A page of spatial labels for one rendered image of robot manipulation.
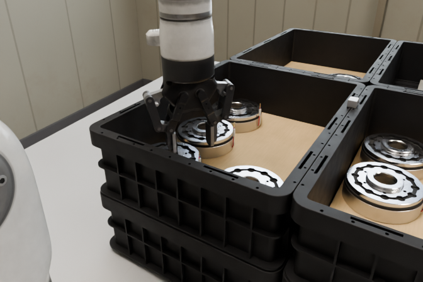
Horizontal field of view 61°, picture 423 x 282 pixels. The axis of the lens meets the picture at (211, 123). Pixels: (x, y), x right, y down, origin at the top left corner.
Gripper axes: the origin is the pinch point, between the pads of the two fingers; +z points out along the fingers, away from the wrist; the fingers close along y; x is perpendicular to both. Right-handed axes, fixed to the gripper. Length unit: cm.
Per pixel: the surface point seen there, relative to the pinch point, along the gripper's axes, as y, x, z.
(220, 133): 6.3, 3.6, 2.1
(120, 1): 17, 238, 15
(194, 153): 0.1, -1.1, 1.9
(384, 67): 44.5, 7.7, -3.7
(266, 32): 105, 172, 32
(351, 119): 21.3, -10.5, -4.6
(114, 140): -11.9, -4.9, -5.2
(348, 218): 6.9, -27.9, -5.3
